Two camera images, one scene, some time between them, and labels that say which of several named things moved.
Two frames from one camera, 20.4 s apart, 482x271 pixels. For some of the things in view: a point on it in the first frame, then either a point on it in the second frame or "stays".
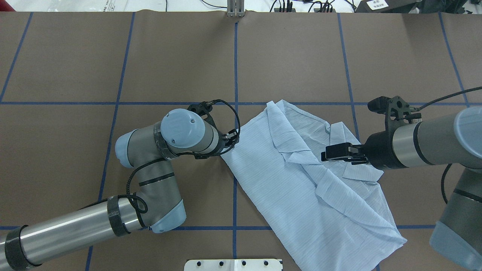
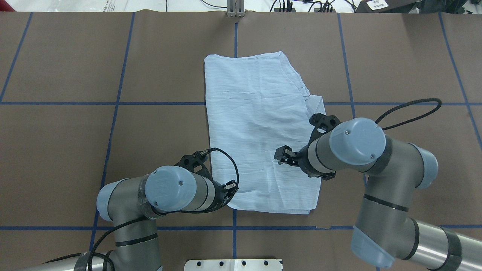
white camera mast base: (234, 265) stays
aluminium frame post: (235, 8) stays
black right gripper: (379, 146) -> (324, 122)
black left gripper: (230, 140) -> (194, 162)
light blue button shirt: (323, 215) -> (257, 103)
